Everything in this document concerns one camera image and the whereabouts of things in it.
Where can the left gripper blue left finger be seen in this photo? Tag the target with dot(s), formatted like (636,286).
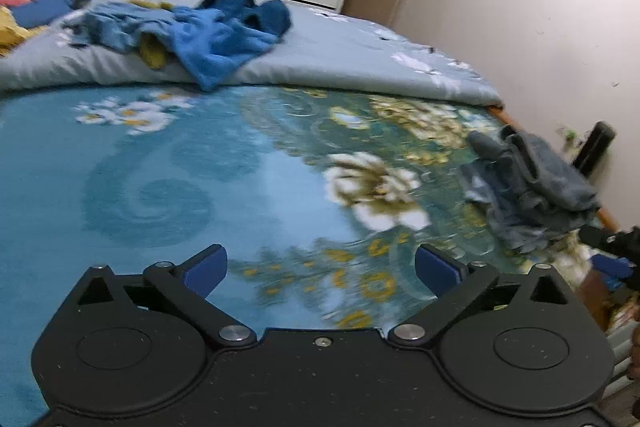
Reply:
(203,272)

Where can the bright blue fleece garment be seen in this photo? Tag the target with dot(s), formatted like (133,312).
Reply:
(211,41)

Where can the green floral blanket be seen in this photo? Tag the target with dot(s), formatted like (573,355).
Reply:
(319,197)

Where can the black cylinder bottle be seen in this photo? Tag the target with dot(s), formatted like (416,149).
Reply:
(594,149)

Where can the blue denim garment pile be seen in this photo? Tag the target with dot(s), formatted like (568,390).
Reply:
(530,196)

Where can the light blue floral quilt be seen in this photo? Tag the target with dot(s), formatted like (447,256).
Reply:
(322,49)

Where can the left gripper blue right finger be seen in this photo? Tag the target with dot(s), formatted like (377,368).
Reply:
(437,270)

